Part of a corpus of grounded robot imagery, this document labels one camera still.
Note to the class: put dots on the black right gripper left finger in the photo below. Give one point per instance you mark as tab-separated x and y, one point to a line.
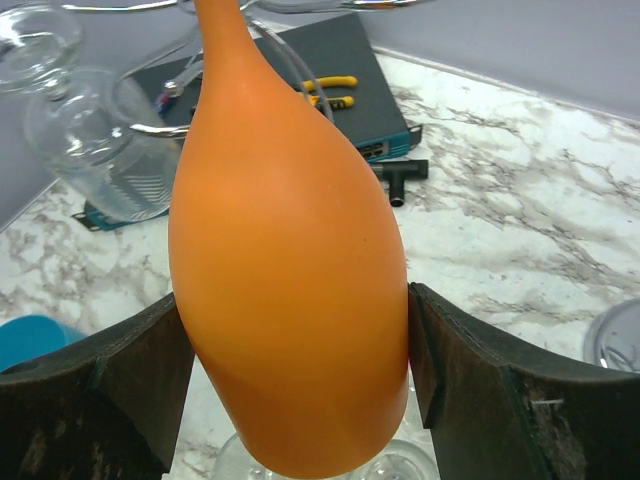
106	407

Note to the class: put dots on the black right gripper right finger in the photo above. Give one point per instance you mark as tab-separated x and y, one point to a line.
498	407

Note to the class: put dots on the orange plastic goblet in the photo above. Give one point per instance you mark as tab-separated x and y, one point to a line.
287	266

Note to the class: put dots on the clear patterned wine glass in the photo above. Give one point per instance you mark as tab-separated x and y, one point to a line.
79	122

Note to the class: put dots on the chrome wine glass rack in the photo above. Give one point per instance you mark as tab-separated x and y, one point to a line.
194	67

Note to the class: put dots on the blue plastic goblet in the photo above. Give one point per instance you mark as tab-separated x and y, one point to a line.
31	336

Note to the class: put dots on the black pipe fitting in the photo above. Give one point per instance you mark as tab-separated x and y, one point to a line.
395	173

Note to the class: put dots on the yellow black crimping tool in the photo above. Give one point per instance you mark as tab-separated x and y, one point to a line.
335	103

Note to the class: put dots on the blue handled screwdriver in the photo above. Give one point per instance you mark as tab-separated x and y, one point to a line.
171	91

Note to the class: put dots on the yellow handled pliers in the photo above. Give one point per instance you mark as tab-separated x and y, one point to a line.
338	81

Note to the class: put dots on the dark blue network switch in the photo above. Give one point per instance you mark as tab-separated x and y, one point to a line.
331	63

